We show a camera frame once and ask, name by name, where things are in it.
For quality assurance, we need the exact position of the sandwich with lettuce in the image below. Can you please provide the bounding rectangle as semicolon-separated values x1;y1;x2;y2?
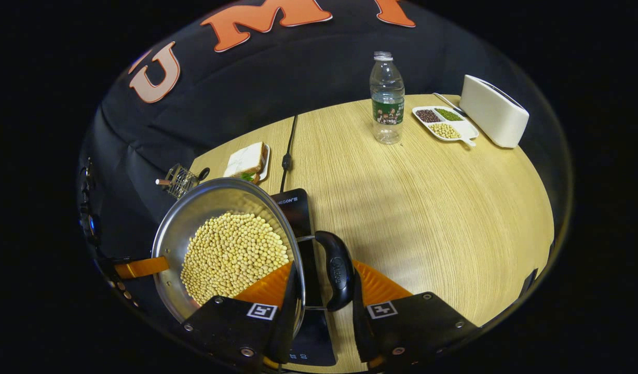
223;141;267;182

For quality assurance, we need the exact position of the white toaster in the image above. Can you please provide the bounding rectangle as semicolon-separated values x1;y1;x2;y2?
459;74;530;149

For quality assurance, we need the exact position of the black power cable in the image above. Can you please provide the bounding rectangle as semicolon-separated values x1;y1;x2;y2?
279;114;299;194

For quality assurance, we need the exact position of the black induction cooktop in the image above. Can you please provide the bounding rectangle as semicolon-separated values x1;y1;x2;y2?
270;188;338;367

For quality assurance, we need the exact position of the black backdrop cloth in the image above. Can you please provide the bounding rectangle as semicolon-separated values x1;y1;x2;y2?
77;0;574;338

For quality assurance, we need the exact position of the clear plastic water bottle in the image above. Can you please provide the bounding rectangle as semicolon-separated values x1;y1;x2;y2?
369;51;405;145

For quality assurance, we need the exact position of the pile of soybeans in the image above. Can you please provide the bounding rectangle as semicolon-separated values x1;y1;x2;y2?
180;210;290;306

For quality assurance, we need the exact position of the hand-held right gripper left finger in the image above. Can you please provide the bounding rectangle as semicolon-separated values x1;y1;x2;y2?
181;260;305;372

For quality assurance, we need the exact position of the small wire basket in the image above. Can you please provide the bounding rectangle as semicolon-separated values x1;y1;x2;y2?
155;164;200;199

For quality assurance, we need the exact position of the divided white bean dish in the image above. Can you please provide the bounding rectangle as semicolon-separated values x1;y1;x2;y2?
412;105;479;147

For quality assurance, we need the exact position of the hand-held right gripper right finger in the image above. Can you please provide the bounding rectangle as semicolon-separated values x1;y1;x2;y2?
351;260;480;370

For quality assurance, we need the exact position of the steel pot with black handles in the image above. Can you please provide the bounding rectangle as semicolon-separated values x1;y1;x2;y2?
152;178;357;324

